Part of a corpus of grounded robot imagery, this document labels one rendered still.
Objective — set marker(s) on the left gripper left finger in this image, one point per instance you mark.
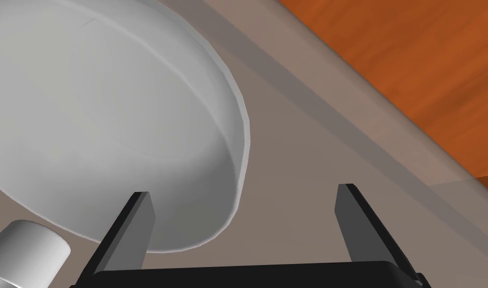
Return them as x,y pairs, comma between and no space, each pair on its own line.
128,236

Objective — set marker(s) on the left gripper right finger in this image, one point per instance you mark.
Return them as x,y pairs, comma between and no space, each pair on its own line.
363,232

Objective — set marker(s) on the white cylinder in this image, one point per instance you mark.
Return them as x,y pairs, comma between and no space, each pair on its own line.
24,256

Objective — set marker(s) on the white bowl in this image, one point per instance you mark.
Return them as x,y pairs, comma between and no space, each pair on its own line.
108,120

